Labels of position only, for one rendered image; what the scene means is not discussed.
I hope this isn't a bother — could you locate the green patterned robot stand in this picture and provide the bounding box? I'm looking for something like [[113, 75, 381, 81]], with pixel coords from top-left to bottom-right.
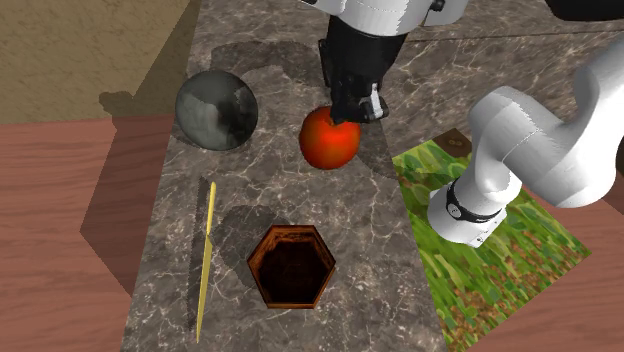
[[391, 128, 594, 352]]

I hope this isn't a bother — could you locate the brown hexagonal wooden bowl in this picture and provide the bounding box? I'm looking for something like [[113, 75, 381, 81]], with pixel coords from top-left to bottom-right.
[[246, 224, 337, 310]]

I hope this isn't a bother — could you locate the grey marbled ball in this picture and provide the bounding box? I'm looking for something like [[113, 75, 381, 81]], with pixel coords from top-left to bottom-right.
[[174, 69, 260, 152]]

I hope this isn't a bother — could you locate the yellow knife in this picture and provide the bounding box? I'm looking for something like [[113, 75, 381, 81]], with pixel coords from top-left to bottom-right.
[[195, 181, 218, 344]]

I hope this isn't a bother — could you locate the red apple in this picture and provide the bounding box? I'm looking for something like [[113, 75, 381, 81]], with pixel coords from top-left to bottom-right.
[[298, 106, 363, 171]]

